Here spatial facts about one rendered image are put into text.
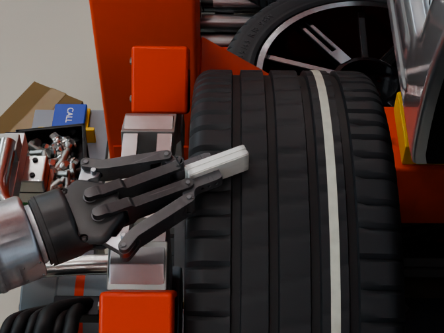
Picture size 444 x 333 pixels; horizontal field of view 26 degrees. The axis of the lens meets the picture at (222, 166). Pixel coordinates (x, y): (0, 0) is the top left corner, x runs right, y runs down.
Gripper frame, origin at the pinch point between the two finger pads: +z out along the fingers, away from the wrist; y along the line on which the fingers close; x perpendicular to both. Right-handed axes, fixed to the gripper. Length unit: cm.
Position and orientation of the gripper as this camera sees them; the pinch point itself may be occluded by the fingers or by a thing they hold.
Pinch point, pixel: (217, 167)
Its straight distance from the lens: 104.0
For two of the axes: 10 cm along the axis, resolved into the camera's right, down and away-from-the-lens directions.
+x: 0.0, -5.9, -8.1
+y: 4.1, 7.4, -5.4
